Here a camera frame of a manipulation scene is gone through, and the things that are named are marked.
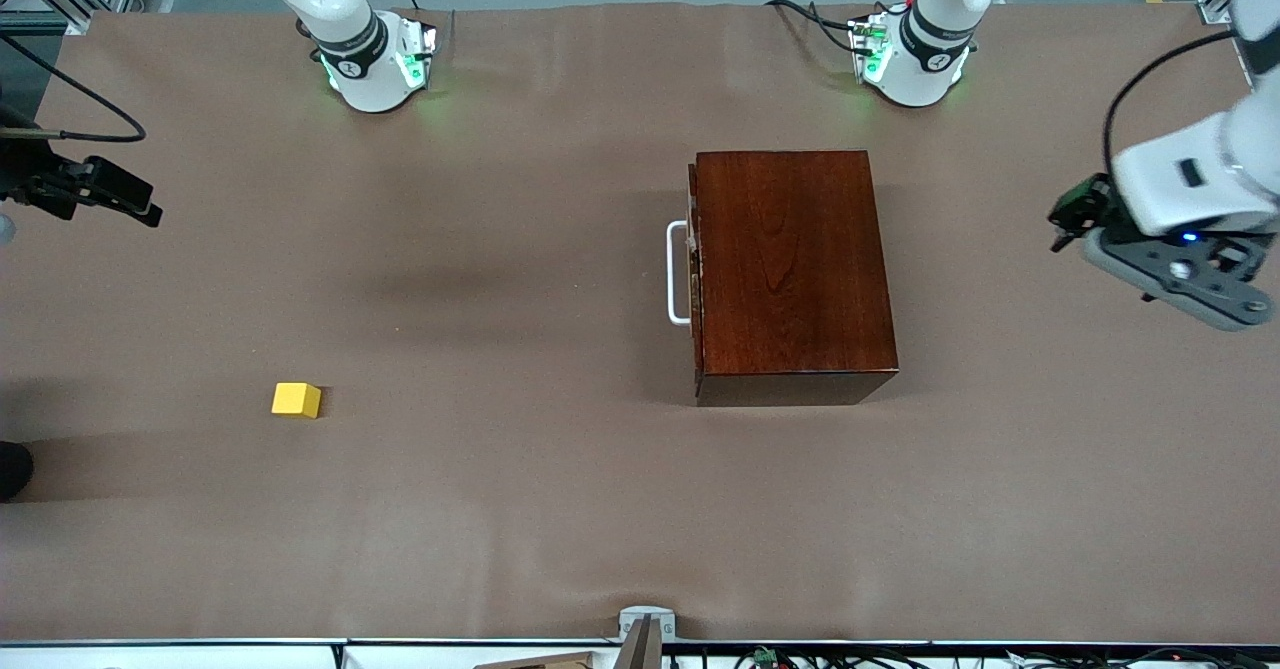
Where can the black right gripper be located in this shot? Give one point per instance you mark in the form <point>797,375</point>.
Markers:
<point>32,185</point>

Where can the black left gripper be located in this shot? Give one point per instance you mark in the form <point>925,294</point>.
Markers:
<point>1088,207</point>

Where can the yellow cube block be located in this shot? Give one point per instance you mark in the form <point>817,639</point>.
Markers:
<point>295,401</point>

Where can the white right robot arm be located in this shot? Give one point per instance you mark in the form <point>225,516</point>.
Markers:
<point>350,39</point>

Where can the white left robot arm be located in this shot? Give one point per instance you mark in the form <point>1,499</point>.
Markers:
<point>1190,179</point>

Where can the dark red wooden cabinet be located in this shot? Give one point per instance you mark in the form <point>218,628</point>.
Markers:
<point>800,269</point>

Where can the black round object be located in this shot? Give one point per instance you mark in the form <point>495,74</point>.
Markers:
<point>12,469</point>

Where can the brown table cover mat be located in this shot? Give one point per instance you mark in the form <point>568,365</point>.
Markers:
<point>500,499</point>

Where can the white table edge rail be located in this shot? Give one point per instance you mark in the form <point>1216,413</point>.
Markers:
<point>200,654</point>

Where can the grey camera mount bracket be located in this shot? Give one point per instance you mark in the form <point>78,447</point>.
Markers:
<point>647,614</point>

